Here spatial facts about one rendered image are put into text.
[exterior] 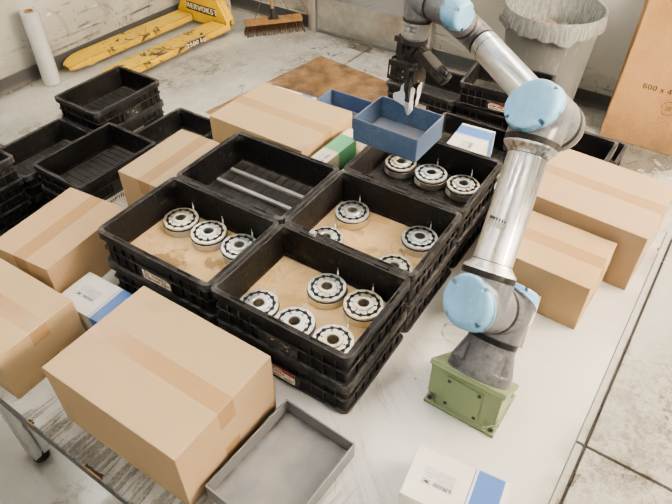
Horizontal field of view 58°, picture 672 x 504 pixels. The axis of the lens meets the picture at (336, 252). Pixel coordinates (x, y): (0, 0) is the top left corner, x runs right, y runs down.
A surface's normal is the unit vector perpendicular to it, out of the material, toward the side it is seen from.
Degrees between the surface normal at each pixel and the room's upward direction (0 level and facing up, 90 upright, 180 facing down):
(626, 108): 73
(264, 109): 0
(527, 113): 44
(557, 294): 90
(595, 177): 0
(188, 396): 0
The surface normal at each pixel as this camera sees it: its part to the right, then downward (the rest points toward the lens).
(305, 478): 0.00, -0.74
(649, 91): -0.53, 0.37
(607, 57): -0.56, 0.56
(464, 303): -0.67, -0.04
